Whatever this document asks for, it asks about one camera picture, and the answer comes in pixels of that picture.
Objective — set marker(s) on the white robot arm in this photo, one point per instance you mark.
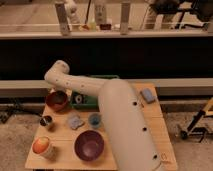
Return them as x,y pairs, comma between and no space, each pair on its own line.
128,132

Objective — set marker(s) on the grey blue eraser sponge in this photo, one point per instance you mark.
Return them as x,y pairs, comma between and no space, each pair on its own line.
74,122

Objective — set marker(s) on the red bowl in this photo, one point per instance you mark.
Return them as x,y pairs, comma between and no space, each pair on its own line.
57,100

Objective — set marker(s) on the purple bowl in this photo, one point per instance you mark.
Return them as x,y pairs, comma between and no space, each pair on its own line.
89,145

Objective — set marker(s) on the green dish rack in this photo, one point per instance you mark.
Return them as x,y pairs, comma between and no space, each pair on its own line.
83,102

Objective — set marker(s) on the blue plastic cup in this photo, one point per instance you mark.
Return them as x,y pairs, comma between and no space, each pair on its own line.
94,120

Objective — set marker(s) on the blue sponge block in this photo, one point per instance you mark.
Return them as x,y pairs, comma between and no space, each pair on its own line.
147,95

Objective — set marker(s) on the small metal cup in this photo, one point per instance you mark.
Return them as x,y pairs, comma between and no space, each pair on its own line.
47,122

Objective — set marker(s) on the yellow black tripod stand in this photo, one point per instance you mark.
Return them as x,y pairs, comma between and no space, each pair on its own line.
204,130

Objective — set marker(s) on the black stand on floor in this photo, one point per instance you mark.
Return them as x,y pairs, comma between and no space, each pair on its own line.
9,109

